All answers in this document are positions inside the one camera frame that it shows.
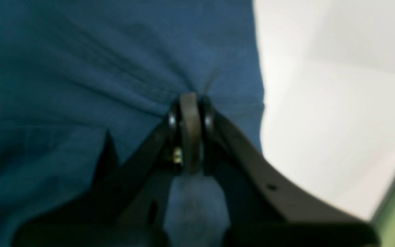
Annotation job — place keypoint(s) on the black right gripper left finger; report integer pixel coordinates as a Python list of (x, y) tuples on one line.
[(126, 207)]

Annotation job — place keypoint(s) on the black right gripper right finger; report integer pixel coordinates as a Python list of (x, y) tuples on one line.
[(266, 209)]

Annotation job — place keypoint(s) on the dark blue t-shirt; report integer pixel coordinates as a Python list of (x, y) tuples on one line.
[(72, 71)]

